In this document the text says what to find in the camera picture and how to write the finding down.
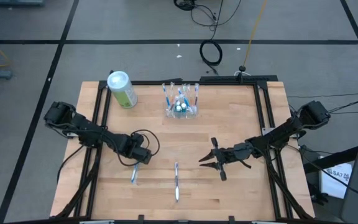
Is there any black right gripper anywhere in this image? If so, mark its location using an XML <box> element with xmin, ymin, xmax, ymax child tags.
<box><xmin>198</xmin><ymin>138</ymin><xmax>255</xmax><ymax>182</ymax></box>

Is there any bagged blue toothbrush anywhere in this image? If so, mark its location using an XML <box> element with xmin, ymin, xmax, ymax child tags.
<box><xmin>177</xmin><ymin>86</ymin><xmax>190</xmax><ymax>107</ymax></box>
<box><xmin>131</xmin><ymin>163</ymin><xmax>140</xmax><ymax>185</ymax></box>
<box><xmin>162</xmin><ymin>82</ymin><xmax>171</xmax><ymax>108</ymax></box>

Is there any bagged purple toothbrush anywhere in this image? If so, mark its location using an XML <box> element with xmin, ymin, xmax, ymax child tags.
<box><xmin>174</xmin><ymin>161</ymin><xmax>180</xmax><ymax>203</ymax></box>
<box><xmin>191</xmin><ymin>88</ymin><xmax>198</xmax><ymax>111</ymax></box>
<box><xmin>193</xmin><ymin>82</ymin><xmax>200</xmax><ymax>108</ymax></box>

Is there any clear plastic organizer tray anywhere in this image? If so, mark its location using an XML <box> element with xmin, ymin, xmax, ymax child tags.
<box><xmin>165</xmin><ymin>99</ymin><xmax>198</xmax><ymax>120</ymax></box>

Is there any green white wipes canister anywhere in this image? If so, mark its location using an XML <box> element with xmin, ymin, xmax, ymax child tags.
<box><xmin>106</xmin><ymin>70</ymin><xmax>138</xmax><ymax>110</ymax></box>

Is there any black mounting plate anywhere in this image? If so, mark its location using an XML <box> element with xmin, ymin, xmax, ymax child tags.
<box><xmin>200</xmin><ymin>75</ymin><xmax>278</xmax><ymax>82</ymax></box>

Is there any white printed box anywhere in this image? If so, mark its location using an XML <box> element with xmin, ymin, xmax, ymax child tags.
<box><xmin>320</xmin><ymin>162</ymin><xmax>353</xmax><ymax>200</ymax></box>

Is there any black diagonal metal beam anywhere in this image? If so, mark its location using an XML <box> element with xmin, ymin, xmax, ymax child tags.
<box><xmin>303</xmin><ymin>140</ymin><xmax>358</xmax><ymax>174</ymax></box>

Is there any black looped left wrist cable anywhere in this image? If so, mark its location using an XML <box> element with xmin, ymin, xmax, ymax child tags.
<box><xmin>117</xmin><ymin>129</ymin><xmax>161</xmax><ymax>168</ymax></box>

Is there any black aluminium table frame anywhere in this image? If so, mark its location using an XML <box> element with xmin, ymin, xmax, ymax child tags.
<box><xmin>52</xmin><ymin>79</ymin><xmax>315</xmax><ymax>224</ymax></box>

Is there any coiled black cable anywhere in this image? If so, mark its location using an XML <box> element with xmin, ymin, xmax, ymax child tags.
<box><xmin>199</xmin><ymin>39</ymin><xmax>224</xmax><ymax>75</ymax></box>

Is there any yellow hanging cable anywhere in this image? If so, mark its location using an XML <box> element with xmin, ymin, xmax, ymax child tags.
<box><xmin>242</xmin><ymin>0</ymin><xmax>269</xmax><ymax>67</ymax></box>

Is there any thin black power cable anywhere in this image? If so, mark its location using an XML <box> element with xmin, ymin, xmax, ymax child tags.
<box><xmin>287</xmin><ymin>91</ymin><xmax>358</xmax><ymax>99</ymax></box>

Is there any tangled black floor cable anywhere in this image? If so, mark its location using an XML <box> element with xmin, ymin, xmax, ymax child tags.
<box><xmin>173</xmin><ymin>0</ymin><xmax>242</xmax><ymax>32</ymax></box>

